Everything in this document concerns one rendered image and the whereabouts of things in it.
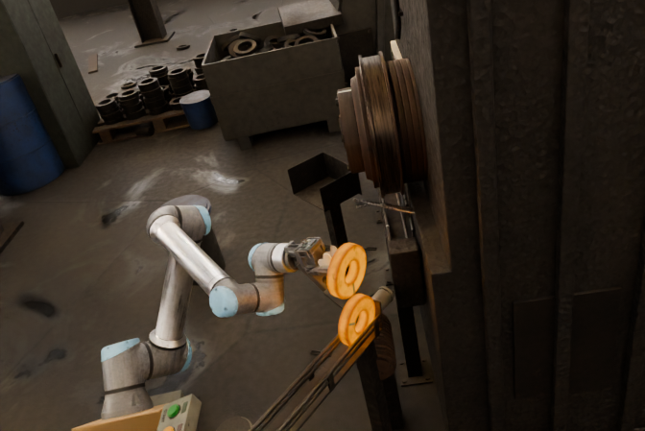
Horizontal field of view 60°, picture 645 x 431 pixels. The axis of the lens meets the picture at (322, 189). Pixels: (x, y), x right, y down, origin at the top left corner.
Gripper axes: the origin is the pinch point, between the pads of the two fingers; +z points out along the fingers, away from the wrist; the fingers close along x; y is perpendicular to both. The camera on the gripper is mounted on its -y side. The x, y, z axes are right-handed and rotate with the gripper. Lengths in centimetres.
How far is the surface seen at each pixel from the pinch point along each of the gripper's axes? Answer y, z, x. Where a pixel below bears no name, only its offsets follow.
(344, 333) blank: -19.2, -5.3, -7.2
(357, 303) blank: -14.2, -2.8, 0.2
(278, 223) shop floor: -52, -158, 105
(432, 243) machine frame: -9.2, 12.6, 23.5
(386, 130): 26.1, 7.6, 29.9
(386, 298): -23.7, -5.2, 14.1
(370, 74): 41, 2, 39
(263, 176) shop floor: -38, -206, 148
